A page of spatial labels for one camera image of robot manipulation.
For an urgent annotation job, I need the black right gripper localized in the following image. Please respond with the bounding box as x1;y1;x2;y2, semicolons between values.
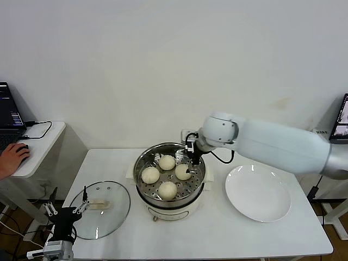
184;133;212;175

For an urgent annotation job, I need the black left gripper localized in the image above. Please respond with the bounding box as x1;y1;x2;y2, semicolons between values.
43;185;91;241

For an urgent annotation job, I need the white steamed baozi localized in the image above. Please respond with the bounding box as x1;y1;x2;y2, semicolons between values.
158;154;176;171
175;164;193;181
141;166;160;185
158;181;177;201

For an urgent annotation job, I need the round glass pot lid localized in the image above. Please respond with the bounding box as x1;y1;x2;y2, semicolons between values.
67;181;132;240

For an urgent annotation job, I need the stainless steel steamer basket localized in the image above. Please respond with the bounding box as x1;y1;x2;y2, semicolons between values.
125;141;215;203

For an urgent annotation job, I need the person's bare hand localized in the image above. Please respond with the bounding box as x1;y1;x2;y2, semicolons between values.
0;142;31;179

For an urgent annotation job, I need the white floor power strip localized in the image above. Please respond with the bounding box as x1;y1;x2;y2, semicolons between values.
23;231;46;243

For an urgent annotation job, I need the cream electric pot base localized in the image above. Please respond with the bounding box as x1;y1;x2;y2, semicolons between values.
125;165;215;222

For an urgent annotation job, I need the white round plate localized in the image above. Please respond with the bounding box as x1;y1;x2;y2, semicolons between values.
225;164;292;223

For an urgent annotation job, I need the white rounded side table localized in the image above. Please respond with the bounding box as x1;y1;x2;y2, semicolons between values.
0;121;88;227

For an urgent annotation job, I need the black laptop with dark screen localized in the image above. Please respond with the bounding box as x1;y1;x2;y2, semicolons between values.
0;82;28;153

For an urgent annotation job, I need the black power brick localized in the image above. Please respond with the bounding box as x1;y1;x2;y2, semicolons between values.
308;186;321;201

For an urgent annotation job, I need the white side table with label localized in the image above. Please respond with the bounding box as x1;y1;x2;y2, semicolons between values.
311;127;348;241

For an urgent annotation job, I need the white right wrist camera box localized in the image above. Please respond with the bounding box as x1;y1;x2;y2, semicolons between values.
181;129;201;142

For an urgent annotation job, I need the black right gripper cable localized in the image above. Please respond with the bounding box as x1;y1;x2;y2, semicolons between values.
208;148;235;165

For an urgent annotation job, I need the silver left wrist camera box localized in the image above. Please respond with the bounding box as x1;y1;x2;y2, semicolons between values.
43;240;74;261

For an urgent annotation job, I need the black laptop charger cable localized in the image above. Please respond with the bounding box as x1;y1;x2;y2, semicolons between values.
18;121;53;141

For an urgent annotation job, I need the grey laptop showing camera views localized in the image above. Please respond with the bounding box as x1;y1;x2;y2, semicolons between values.
328;93;348;145

